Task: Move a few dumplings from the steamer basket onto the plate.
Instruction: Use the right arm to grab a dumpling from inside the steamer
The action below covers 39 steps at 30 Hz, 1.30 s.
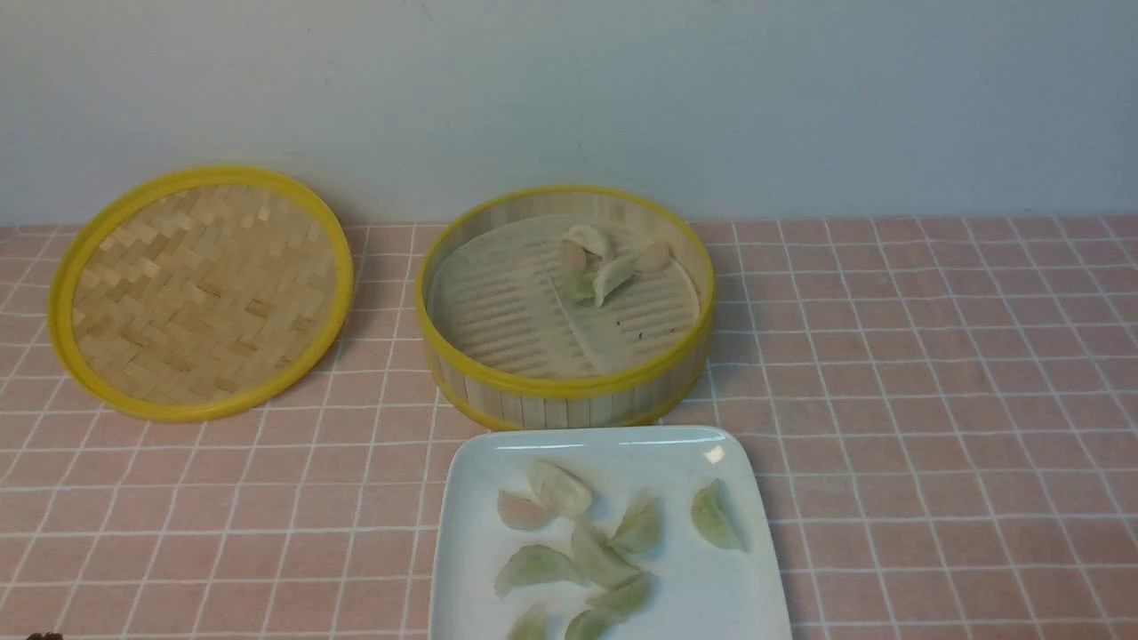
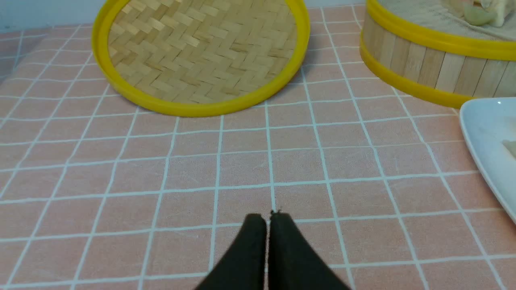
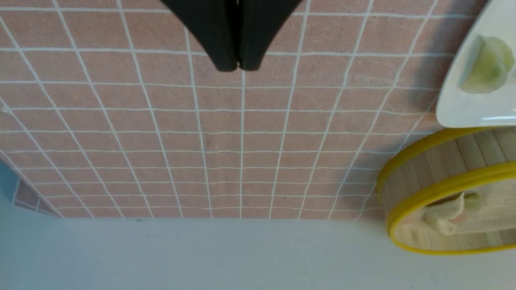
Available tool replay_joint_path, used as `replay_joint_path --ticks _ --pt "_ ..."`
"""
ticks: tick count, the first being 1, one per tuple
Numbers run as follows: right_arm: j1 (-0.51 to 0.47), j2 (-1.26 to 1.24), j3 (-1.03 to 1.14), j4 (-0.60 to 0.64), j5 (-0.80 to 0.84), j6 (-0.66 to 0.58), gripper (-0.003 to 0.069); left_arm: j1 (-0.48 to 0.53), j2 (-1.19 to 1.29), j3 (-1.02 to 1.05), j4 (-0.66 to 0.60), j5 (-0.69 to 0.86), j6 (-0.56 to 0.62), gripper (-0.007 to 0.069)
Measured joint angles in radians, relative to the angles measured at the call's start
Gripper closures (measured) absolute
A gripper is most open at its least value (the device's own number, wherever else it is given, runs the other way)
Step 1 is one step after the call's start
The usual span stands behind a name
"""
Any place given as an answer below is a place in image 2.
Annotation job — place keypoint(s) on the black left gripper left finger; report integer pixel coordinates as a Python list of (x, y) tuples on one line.
[(242, 267)]

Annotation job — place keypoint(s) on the pink checkered tablecloth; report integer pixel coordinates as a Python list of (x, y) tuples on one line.
[(99, 194)]

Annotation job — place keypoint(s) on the green dumpling in steamer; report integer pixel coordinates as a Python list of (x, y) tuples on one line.
[(477, 15)]

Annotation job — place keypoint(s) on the yellow rimmed woven steamer lid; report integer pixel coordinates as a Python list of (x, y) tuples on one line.
[(200, 58)]

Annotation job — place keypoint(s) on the white square plate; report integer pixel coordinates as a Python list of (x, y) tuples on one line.
[(488, 127)]

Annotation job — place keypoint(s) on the white steamer liner cloth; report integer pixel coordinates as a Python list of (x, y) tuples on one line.
[(447, 16)]

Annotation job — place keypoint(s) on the yellow rimmed bamboo steamer basket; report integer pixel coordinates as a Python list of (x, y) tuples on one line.
[(441, 68)]

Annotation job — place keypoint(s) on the white dumpling in steamer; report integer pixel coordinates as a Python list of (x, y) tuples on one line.
[(501, 8)]

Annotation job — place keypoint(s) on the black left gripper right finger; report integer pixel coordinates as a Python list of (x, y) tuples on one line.
[(292, 263)]

